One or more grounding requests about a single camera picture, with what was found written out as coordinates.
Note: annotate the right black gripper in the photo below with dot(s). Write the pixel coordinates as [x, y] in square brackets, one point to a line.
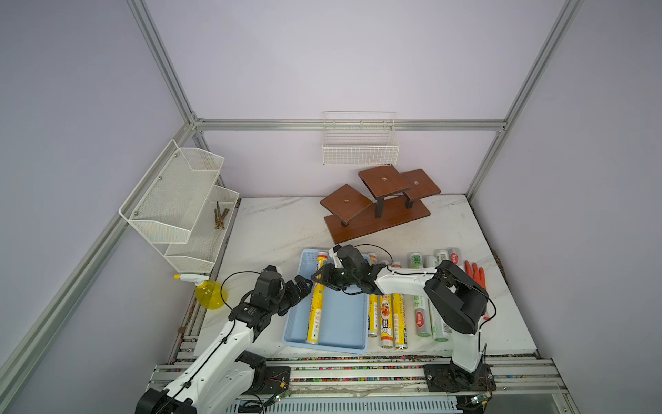
[329, 269]

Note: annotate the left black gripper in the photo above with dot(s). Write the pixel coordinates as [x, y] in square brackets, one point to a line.
[302, 289]

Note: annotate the yellow wrap roll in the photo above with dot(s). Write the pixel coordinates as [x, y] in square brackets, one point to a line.
[315, 317]
[385, 322]
[399, 322]
[373, 316]

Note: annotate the light blue plastic basket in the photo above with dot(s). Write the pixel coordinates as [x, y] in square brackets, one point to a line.
[344, 324]

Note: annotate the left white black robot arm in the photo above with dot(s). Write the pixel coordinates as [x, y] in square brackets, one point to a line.
[227, 369]

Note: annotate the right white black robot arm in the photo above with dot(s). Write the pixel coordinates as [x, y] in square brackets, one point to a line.
[458, 298]

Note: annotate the yellow spray bottle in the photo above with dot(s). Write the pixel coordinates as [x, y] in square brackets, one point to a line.
[209, 293]

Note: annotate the brown wooden tiered stand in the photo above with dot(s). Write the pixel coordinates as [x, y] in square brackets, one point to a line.
[395, 199]

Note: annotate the brown sticks in shelf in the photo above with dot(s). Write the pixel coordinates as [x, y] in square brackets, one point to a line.
[220, 214]

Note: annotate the white mesh two-tier shelf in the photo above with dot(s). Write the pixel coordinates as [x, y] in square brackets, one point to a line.
[173, 208]

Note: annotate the red rubber glove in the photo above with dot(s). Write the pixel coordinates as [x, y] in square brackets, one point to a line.
[476, 273]

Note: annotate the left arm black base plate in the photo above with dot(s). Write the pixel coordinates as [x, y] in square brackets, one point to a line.
[270, 380]

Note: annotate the white wire wall basket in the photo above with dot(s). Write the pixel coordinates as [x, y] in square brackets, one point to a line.
[355, 138]

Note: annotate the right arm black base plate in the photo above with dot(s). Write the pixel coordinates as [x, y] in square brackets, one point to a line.
[449, 378]

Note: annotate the aluminium rail base frame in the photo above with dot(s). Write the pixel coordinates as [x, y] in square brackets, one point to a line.
[324, 378]

